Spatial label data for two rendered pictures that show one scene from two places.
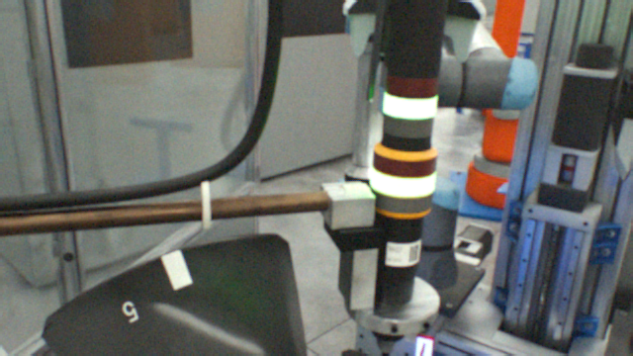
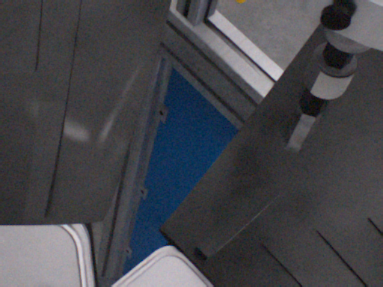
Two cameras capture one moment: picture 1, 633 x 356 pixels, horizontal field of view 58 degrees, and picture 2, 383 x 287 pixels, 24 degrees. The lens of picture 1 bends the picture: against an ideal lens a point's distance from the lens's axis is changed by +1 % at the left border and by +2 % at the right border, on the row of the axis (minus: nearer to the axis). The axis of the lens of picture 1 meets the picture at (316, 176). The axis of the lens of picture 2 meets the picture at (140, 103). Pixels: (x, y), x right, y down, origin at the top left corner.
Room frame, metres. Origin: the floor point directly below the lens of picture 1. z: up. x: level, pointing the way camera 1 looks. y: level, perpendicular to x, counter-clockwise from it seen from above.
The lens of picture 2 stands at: (0.23, -0.07, 1.57)
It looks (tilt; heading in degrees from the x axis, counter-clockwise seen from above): 56 degrees down; 20
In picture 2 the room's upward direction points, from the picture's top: 12 degrees clockwise
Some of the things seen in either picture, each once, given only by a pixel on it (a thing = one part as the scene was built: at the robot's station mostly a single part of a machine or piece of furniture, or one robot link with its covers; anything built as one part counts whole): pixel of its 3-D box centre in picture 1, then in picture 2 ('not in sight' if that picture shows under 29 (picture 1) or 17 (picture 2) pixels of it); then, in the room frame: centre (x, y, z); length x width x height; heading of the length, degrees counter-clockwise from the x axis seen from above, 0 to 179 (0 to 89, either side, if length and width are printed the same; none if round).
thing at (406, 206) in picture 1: (401, 194); not in sight; (0.37, -0.06, 1.54); 0.04 x 0.04 x 0.01
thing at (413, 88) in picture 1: (411, 83); not in sight; (0.37, -0.06, 1.62); 0.03 x 0.03 x 0.01
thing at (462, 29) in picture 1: (463, 32); not in sight; (0.57, -0.14, 1.64); 0.09 x 0.03 x 0.06; 19
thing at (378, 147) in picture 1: (403, 176); not in sight; (0.37, -0.06, 1.56); 0.04 x 0.04 x 0.05
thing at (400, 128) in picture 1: (407, 122); not in sight; (0.37, -0.06, 1.60); 0.03 x 0.03 x 0.01
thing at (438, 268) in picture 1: (425, 253); not in sight; (1.15, -0.26, 1.09); 0.15 x 0.15 x 0.10
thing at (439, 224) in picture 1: (428, 207); not in sight; (1.15, -0.25, 1.20); 0.13 x 0.12 x 0.14; 90
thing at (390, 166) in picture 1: (404, 158); not in sight; (0.37, -0.06, 1.57); 0.04 x 0.04 x 0.01
